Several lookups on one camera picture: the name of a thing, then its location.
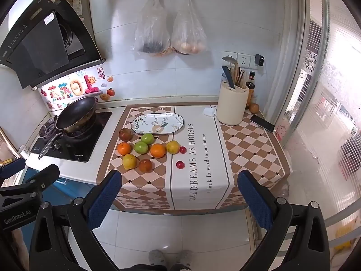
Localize steel chimney duct cover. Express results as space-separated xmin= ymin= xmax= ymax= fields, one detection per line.
xmin=60 ymin=0 xmax=95 ymax=38

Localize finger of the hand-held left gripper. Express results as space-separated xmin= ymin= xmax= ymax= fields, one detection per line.
xmin=0 ymin=157 xmax=26 ymax=180
xmin=0 ymin=164 xmax=60 ymax=204

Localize black handled knife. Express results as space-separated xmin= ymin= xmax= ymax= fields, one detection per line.
xmin=221 ymin=65 xmax=235 ymax=89

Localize steel ladle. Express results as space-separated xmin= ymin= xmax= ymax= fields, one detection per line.
xmin=222 ymin=56 xmax=236 ymax=71

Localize black glass gas stove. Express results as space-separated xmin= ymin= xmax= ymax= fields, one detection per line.
xmin=30 ymin=110 xmax=113 ymax=163

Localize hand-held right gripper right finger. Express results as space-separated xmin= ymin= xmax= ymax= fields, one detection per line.
xmin=237 ymin=170 xmax=339 ymax=271

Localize pink printed packet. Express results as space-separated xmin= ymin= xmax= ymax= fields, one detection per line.
xmin=275 ymin=116 xmax=291 ymax=143

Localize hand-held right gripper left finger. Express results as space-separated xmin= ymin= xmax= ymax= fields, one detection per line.
xmin=28 ymin=170 xmax=123 ymax=271

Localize black range hood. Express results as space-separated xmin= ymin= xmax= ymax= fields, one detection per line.
xmin=0 ymin=0 xmax=106 ymax=91

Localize blue base cabinet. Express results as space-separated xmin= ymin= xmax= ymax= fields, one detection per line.
xmin=21 ymin=166 xmax=93 ymax=249

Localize yellow plastic item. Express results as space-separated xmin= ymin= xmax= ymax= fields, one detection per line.
xmin=334 ymin=229 xmax=356 ymax=252

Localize yellow citrus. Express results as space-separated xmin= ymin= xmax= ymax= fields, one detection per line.
xmin=122 ymin=154 xmax=138 ymax=170

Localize grey slipper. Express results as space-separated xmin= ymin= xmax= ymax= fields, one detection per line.
xmin=148 ymin=249 xmax=166 ymax=267
xmin=176 ymin=250 xmax=193 ymax=267

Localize colourful wall stickers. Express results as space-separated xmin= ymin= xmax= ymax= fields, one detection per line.
xmin=39 ymin=68 xmax=116 ymax=110

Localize clear plastic bag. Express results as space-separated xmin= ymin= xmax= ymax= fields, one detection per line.
xmin=132 ymin=0 xmax=171 ymax=57
xmin=171 ymin=0 xmax=208 ymax=55

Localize black smartphone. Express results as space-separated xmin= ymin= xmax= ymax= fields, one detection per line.
xmin=250 ymin=114 xmax=275 ymax=133

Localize white wall socket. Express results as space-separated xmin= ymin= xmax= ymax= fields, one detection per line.
xmin=237 ymin=52 xmax=251 ymax=69
xmin=250 ymin=54 xmax=266 ymax=70
xmin=223 ymin=51 xmax=238 ymax=65

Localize brown checkered table mat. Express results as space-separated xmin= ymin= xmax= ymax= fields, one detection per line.
xmin=96 ymin=102 xmax=292 ymax=211

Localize person's left forearm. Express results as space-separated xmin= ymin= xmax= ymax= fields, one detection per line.
xmin=11 ymin=229 xmax=30 ymax=271

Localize yellow lemon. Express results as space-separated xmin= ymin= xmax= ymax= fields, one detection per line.
xmin=166 ymin=140 xmax=180 ymax=154

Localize black frying pan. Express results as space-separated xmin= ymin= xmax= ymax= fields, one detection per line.
xmin=38 ymin=96 xmax=98 ymax=160

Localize aluminium sliding glass door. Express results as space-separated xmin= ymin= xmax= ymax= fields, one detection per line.
xmin=265 ymin=0 xmax=361 ymax=260

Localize bundle of wooden chopsticks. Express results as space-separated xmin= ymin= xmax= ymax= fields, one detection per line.
xmin=233 ymin=62 xmax=247 ymax=89

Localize dark reddish orange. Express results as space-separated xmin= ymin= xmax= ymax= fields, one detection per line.
xmin=138 ymin=159 xmax=153 ymax=173

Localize floral oval ceramic plate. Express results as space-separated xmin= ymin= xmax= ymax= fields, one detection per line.
xmin=130 ymin=113 xmax=185 ymax=135

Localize dark red apple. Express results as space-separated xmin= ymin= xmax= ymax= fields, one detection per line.
xmin=118 ymin=128 xmax=134 ymax=142

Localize cream utensil holder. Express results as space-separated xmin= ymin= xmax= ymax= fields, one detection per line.
xmin=216 ymin=80 xmax=250 ymax=126

